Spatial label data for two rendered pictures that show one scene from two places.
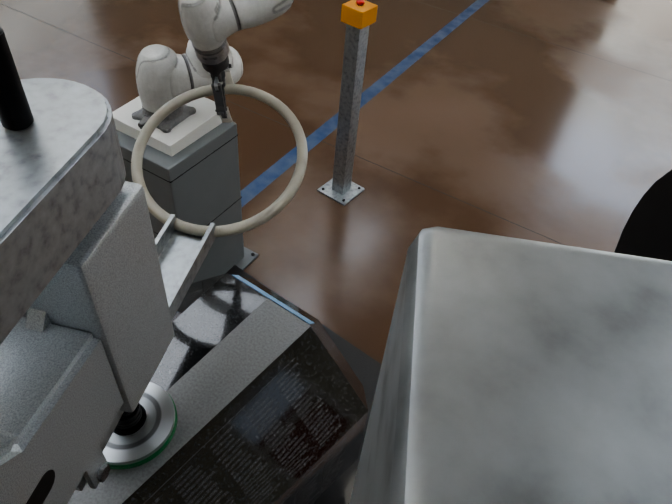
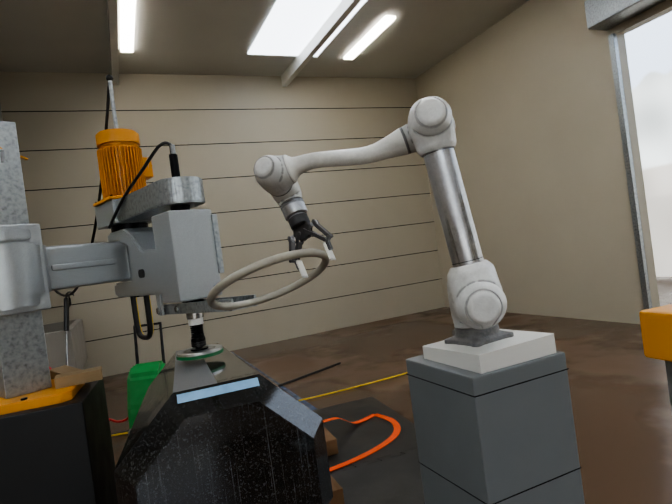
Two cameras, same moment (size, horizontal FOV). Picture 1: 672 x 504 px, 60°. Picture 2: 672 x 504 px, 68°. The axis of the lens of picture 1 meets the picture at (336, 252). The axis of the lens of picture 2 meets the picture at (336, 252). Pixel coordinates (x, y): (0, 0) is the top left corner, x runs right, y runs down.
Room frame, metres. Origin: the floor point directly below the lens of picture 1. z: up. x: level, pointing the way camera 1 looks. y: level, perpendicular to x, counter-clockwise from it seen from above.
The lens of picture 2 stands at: (2.68, -0.96, 1.25)
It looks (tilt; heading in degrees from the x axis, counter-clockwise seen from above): 0 degrees down; 129
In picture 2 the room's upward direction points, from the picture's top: 8 degrees counter-clockwise
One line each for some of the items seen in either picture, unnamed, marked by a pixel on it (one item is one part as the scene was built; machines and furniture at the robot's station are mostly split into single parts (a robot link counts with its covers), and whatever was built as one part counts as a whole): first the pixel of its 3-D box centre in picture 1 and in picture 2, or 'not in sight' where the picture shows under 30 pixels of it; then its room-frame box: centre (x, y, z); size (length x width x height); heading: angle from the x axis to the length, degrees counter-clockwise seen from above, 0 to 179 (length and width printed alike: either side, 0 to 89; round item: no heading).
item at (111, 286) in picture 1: (59, 334); (179, 259); (0.56, 0.46, 1.30); 0.36 x 0.22 x 0.45; 172
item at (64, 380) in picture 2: not in sight; (79, 377); (0.18, 0.08, 0.81); 0.20 x 0.10 x 0.05; 64
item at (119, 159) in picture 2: not in sight; (124, 167); (-0.01, 0.56, 1.88); 0.31 x 0.28 x 0.40; 82
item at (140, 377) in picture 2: not in sight; (148, 383); (-0.84, 0.98, 0.43); 0.35 x 0.35 x 0.87; 41
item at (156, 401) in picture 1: (128, 420); (199, 350); (0.64, 0.45, 0.85); 0.21 x 0.21 x 0.01
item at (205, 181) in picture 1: (178, 202); (495, 464); (1.93, 0.73, 0.40); 0.50 x 0.50 x 0.80; 62
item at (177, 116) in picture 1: (160, 110); (473, 331); (1.91, 0.74, 0.88); 0.22 x 0.18 x 0.06; 155
